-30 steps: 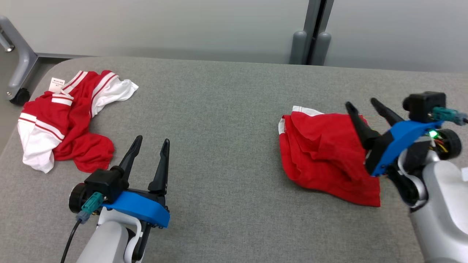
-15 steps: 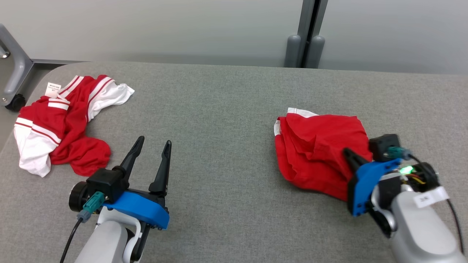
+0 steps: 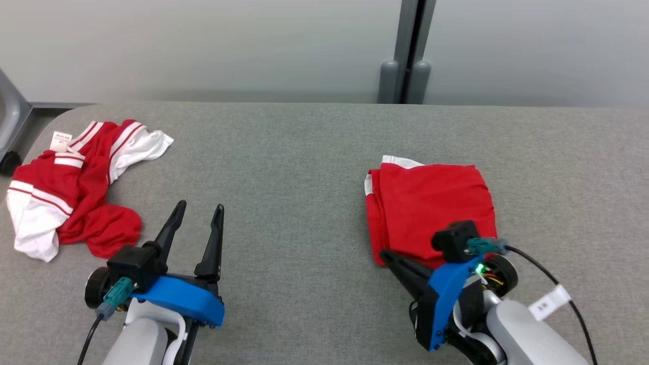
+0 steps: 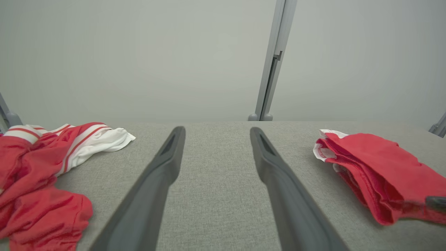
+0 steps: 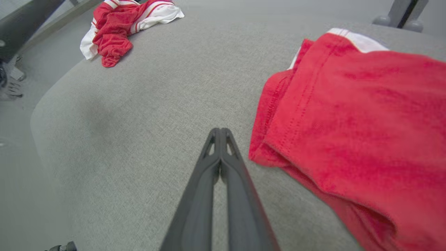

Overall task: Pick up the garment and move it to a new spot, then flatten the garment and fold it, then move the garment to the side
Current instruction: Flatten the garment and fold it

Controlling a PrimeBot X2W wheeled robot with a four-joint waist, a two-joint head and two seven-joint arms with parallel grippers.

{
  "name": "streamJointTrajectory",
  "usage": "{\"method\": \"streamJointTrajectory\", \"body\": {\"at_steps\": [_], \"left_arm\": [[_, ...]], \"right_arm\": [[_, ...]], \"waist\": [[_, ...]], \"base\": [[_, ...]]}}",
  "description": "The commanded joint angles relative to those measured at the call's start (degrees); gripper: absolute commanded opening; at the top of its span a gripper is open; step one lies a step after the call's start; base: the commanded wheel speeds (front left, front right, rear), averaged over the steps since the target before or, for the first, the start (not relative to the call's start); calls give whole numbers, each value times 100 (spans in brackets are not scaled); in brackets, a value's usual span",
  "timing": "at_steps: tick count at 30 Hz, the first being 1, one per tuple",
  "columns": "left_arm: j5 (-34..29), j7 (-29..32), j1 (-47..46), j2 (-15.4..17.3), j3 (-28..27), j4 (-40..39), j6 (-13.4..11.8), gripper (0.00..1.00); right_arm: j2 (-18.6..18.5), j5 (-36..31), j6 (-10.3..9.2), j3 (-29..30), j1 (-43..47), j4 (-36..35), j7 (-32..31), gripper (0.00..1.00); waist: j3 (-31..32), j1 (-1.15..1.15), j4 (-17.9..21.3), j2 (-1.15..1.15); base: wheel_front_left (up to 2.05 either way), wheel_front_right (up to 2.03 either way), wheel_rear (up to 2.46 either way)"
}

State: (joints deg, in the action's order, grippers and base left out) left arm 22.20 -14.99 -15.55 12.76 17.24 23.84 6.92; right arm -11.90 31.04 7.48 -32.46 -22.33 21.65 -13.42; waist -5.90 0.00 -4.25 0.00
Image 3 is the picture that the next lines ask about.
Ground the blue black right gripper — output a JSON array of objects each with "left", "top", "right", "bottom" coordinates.
[{"left": 379, "top": 249, "right": 519, "bottom": 352}]

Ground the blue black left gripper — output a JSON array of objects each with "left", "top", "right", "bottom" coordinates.
[{"left": 85, "top": 200, "right": 226, "bottom": 329}]

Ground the red shirt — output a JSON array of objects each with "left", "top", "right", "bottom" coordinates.
[{"left": 364, "top": 155, "right": 498, "bottom": 269}]

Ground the red white striped jersey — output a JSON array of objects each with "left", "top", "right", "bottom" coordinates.
[{"left": 6, "top": 119, "right": 174, "bottom": 263}]

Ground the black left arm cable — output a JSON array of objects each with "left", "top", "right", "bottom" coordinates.
[{"left": 76, "top": 278, "right": 134, "bottom": 365}]

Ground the white cable label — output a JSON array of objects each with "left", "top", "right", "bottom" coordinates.
[{"left": 528, "top": 285, "right": 572, "bottom": 321}]

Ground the grey wall partition post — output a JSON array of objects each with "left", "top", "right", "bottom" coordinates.
[{"left": 378, "top": 0, "right": 437, "bottom": 104}]

